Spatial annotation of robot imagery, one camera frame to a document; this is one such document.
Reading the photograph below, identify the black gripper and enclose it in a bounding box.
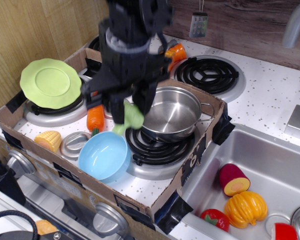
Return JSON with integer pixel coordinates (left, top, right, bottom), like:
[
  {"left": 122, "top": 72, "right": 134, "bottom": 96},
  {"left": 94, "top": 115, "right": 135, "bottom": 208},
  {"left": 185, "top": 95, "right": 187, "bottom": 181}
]
[{"left": 81, "top": 21, "right": 170, "bottom": 125}]

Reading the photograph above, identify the green toy broccoli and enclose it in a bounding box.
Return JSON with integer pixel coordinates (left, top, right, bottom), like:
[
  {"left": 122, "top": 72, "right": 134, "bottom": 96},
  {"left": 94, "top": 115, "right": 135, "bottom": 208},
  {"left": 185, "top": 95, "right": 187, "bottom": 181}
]
[{"left": 112, "top": 102, "right": 145, "bottom": 136}]

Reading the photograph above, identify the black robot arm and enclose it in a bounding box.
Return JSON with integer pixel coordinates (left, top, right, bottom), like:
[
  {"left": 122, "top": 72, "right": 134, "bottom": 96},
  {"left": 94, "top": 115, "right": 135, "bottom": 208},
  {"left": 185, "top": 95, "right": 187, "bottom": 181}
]
[{"left": 81, "top": 0, "right": 174, "bottom": 124}]

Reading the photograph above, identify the stainless steel pot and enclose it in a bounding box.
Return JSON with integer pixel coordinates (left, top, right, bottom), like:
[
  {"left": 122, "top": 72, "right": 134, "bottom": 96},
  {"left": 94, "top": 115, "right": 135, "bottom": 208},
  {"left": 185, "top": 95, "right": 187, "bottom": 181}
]
[{"left": 140, "top": 86, "right": 215, "bottom": 143}]

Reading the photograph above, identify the grey stove knob centre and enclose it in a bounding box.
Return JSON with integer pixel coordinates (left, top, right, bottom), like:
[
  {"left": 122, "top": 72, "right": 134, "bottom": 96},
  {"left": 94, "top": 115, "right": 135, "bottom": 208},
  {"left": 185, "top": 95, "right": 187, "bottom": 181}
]
[{"left": 103, "top": 105, "right": 113, "bottom": 120}]

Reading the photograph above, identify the grey stove knob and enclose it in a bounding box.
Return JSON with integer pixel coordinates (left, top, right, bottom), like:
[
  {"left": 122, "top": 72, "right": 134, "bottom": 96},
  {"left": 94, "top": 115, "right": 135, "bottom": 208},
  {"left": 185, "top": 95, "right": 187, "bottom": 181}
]
[
  {"left": 60, "top": 131, "right": 91, "bottom": 161},
  {"left": 103, "top": 105, "right": 113, "bottom": 120}
]

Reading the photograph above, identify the orange toy carrot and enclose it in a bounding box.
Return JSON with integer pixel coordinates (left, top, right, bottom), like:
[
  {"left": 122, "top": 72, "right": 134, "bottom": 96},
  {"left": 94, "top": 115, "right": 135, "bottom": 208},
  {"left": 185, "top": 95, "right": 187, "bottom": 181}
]
[{"left": 86, "top": 105, "right": 105, "bottom": 137}]

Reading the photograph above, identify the front left stove burner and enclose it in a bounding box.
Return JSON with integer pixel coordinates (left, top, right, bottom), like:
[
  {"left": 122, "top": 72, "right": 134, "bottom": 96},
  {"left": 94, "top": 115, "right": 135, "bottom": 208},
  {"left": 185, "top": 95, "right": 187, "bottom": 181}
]
[{"left": 23, "top": 75, "right": 97, "bottom": 127}]

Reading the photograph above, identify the stove burner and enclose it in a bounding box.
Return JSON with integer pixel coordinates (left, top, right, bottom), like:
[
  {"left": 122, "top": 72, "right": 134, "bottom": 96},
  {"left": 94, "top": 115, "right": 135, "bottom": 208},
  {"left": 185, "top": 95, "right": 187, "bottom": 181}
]
[
  {"left": 170, "top": 55, "right": 247, "bottom": 103},
  {"left": 23, "top": 75, "right": 97, "bottom": 127},
  {"left": 123, "top": 128, "right": 201, "bottom": 181},
  {"left": 85, "top": 35, "right": 100, "bottom": 51}
]

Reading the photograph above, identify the light blue plastic bowl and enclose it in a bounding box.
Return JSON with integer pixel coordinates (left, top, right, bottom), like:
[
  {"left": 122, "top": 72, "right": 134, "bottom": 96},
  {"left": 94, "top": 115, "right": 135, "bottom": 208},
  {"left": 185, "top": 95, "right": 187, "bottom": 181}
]
[{"left": 77, "top": 131, "right": 131, "bottom": 184}]

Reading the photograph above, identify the back left stove burner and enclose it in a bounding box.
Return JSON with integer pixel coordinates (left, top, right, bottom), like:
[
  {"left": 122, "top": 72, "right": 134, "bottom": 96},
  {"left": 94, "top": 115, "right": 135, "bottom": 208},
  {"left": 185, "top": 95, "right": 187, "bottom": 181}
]
[{"left": 85, "top": 35, "right": 100, "bottom": 51}]

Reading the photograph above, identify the front right stove burner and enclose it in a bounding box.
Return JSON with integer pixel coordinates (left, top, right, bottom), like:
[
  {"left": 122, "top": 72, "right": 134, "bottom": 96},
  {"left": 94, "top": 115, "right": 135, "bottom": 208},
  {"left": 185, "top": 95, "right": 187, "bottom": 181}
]
[{"left": 123, "top": 128, "right": 201, "bottom": 181}]

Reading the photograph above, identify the orange toy pepper piece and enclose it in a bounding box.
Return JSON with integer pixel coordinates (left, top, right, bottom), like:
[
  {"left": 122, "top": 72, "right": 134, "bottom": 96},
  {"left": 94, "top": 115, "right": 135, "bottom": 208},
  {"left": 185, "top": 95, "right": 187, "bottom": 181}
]
[{"left": 169, "top": 43, "right": 187, "bottom": 62}]

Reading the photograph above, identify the grey knob back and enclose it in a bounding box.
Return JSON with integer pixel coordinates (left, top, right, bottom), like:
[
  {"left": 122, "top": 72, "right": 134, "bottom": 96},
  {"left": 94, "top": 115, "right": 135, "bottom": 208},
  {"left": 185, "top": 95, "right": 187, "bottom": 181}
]
[{"left": 158, "top": 39, "right": 178, "bottom": 54}]

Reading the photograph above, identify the grey stove knob front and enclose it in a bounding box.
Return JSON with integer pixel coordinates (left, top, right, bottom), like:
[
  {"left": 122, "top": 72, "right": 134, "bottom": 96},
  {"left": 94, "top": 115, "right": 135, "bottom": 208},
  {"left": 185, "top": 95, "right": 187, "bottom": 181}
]
[{"left": 60, "top": 131, "right": 91, "bottom": 161}]

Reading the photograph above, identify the green plastic plate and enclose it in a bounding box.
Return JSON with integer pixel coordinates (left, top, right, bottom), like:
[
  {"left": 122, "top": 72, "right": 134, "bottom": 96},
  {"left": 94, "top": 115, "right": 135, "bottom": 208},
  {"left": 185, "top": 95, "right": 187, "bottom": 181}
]
[{"left": 19, "top": 58, "right": 82, "bottom": 110}]

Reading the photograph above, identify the yellow toy corn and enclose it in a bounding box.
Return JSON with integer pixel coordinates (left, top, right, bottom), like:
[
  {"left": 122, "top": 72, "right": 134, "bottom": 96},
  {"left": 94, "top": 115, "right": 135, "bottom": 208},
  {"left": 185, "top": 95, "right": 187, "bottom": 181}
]
[{"left": 34, "top": 130, "right": 62, "bottom": 153}]

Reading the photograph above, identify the back right stove burner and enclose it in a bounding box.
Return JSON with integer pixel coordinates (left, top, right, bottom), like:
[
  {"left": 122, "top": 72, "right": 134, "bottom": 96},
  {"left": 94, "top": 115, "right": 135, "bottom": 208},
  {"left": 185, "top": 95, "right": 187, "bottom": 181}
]
[{"left": 170, "top": 55, "right": 247, "bottom": 103}]

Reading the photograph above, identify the hanging metal spatula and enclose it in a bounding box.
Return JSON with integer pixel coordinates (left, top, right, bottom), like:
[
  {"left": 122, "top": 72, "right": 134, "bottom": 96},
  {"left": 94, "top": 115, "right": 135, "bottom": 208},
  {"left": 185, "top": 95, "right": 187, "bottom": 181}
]
[{"left": 189, "top": 0, "right": 208, "bottom": 38}]

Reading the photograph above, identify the grey oven knob right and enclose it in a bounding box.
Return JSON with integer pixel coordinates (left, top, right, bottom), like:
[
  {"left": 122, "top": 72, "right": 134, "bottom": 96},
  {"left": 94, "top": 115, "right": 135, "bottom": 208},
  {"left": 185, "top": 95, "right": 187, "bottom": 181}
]
[{"left": 92, "top": 202, "right": 129, "bottom": 238}]

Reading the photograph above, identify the grey oven knob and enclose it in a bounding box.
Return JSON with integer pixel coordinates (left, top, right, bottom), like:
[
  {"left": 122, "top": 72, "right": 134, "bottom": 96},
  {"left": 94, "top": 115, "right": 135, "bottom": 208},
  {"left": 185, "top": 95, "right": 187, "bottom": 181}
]
[
  {"left": 7, "top": 149, "right": 37, "bottom": 179},
  {"left": 92, "top": 202, "right": 129, "bottom": 238}
]

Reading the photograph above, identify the grey oven knob left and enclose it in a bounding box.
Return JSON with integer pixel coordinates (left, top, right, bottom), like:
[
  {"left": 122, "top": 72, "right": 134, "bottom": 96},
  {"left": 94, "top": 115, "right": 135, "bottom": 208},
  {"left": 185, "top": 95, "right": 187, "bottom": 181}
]
[{"left": 7, "top": 149, "right": 37, "bottom": 179}]

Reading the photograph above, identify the purple toy sweet potato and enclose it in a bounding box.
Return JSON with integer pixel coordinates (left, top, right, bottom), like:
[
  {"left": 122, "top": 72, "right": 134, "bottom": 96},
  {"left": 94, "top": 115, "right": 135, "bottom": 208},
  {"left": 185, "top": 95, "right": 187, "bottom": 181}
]
[{"left": 218, "top": 163, "right": 251, "bottom": 197}]

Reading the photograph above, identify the orange toy piece bottom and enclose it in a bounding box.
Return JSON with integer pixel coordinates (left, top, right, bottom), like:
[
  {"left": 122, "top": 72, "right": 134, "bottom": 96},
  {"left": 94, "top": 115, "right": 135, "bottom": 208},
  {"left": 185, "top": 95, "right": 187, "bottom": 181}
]
[{"left": 35, "top": 219, "right": 58, "bottom": 236}]

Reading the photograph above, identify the orange toy pumpkin in sink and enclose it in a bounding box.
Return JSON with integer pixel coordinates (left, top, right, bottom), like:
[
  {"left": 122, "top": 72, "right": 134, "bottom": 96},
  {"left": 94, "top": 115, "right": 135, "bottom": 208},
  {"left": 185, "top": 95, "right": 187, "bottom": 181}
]
[{"left": 223, "top": 191, "right": 268, "bottom": 229}]

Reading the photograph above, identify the steel sink basin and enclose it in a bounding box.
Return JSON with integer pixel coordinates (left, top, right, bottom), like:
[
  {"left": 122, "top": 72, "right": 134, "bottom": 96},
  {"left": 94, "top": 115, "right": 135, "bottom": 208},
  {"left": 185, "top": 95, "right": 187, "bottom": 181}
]
[{"left": 175, "top": 124, "right": 300, "bottom": 240}]

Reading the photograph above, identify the grey faucet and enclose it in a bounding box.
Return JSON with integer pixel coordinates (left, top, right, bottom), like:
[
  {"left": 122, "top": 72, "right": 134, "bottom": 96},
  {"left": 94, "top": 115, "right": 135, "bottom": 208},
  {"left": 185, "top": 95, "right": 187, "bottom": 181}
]
[{"left": 281, "top": 4, "right": 300, "bottom": 49}]

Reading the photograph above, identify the red toy apple piece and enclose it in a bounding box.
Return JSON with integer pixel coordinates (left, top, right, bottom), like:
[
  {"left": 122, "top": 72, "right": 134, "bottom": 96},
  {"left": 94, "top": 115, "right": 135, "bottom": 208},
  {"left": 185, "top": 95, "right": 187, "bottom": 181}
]
[{"left": 271, "top": 222, "right": 298, "bottom": 240}]

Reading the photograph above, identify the black cable bottom left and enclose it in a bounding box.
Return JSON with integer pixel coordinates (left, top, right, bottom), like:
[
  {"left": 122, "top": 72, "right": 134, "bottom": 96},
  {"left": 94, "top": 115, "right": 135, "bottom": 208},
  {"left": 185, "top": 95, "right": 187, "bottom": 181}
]
[{"left": 0, "top": 209, "right": 39, "bottom": 240}]

